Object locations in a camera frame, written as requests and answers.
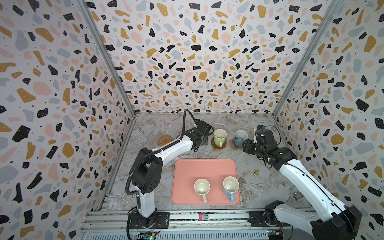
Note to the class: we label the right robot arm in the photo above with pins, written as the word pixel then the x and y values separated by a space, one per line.
pixel 331 220

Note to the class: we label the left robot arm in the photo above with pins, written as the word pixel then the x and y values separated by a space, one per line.
pixel 146 171

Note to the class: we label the brown rattan woven coaster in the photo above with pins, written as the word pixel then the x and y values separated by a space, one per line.
pixel 164 140

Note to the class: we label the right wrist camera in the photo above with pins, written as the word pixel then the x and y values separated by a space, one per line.
pixel 258 134

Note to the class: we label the light brown wooden coaster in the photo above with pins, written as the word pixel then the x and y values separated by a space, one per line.
pixel 217 147

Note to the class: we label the cork paw coaster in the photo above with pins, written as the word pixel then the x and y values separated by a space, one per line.
pixel 232 144

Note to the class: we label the green mug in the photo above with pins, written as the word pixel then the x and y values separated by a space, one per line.
pixel 220 136

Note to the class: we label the pink tray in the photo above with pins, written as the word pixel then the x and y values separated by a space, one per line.
pixel 187 171

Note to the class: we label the pink handled cream mug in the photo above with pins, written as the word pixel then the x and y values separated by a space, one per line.
pixel 202 188

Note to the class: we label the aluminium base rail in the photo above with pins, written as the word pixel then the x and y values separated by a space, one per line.
pixel 245 224

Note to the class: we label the small metal object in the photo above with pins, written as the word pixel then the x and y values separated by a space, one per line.
pixel 297 196

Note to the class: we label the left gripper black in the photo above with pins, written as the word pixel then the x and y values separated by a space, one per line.
pixel 206 142

